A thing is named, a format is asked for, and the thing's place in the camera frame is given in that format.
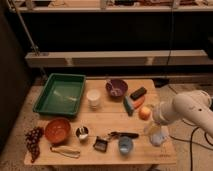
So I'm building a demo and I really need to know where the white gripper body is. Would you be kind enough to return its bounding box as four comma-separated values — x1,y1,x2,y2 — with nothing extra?
152,102,169,125

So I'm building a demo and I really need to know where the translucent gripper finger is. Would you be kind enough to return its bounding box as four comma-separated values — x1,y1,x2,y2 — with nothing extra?
144,121,157,135
147,104,154,110

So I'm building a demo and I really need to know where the light blue cloth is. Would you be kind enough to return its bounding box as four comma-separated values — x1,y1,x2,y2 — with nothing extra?
149,127,169,147

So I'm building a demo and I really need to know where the green yellow sponge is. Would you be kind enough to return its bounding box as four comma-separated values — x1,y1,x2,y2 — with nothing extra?
123,96,134,116

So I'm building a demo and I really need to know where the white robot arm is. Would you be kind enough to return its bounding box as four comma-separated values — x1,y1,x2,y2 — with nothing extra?
144,90,213,138

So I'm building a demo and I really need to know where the blue cup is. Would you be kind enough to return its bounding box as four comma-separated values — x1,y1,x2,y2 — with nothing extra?
118,136,133,155

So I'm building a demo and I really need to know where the white plastic cup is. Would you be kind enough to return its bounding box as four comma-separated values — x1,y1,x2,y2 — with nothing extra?
86,89,101,108

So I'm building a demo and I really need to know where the small metal cup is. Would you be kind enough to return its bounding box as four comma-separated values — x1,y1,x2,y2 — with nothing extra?
76,126,89,141

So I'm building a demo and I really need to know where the orange fruit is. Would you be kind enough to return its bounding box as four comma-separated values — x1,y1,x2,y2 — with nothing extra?
138,106,151,120

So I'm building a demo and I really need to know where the orange carrot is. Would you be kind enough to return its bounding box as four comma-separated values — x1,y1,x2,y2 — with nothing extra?
133,96,145,109

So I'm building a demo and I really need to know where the purple bowl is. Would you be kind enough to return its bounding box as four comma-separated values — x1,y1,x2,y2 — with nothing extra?
105,79,128,98

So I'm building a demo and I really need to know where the wooden shelf beam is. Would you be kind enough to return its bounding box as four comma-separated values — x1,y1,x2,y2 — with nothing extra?
25,50,213,68

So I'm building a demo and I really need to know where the small dark square dish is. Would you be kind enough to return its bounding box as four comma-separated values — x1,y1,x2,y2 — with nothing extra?
93,136,108,152

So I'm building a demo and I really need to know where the green plastic tray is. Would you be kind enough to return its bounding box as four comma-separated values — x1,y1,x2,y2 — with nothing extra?
33,73,86,117

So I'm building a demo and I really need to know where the orange bowl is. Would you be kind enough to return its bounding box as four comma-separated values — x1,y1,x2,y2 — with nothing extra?
44,118,71,144

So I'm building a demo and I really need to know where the bunch of dark grapes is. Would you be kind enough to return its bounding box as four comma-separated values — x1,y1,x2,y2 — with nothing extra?
25,127,44,163

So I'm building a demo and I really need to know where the metal pole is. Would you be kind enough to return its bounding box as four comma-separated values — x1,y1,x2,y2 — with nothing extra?
8,0,48,81

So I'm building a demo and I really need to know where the black handled tool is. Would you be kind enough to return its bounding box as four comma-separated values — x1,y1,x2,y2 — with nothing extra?
107,131,139,140

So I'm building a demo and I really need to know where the black floor cable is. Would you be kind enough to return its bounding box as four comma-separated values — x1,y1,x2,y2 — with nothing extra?
166,84,213,171

